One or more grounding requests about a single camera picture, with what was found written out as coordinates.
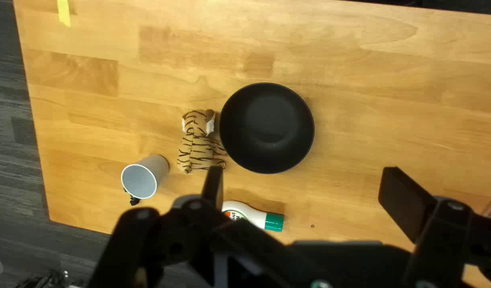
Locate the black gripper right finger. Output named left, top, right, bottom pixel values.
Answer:
left=378, top=164, right=440, bottom=244

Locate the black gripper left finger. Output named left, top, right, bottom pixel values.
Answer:
left=201, top=164, right=226, bottom=211

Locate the plush tiger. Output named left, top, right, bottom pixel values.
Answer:
left=178, top=107, right=229, bottom=174

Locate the black bowl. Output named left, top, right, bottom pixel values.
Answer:
left=218, top=81, right=317, bottom=174

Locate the white bottle green cap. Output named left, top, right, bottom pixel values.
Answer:
left=221, top=199, right=287, bottom=233

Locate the grey paper cup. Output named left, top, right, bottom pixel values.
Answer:
left=119, top=153, right=172, bottom=201

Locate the yellow tape strip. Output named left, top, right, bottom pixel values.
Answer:
left=57, top=0, right=74, bottom=28

